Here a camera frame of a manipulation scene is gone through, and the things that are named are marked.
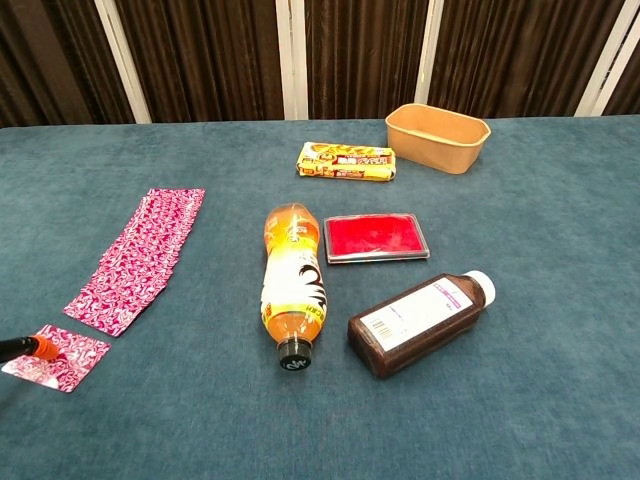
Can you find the dark brown curtain panel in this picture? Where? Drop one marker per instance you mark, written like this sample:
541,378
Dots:
55,60
510,50
627,85
205,55
365,55

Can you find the spread pink patterned playing cards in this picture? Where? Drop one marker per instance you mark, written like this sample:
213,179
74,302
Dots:
140,260

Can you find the orange drink bottle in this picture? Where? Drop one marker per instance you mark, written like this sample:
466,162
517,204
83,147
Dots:
292,280

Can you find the red white packet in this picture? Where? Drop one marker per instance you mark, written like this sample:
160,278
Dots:
375,237

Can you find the yellow snack packet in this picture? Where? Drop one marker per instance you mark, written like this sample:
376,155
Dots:
345,162

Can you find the black orange-tipped left hand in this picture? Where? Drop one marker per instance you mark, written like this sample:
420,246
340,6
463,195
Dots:
25,346

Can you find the orange plastic bowl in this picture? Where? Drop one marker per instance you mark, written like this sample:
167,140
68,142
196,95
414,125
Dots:
445,147

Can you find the brown medicine bottle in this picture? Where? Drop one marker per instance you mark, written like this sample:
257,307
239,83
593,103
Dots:
415,320

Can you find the white partition post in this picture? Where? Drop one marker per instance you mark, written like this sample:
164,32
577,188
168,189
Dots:
605,55
292,60
429,60
122,65

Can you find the blue velvet tablecloth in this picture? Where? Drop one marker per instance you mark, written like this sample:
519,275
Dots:
500,410

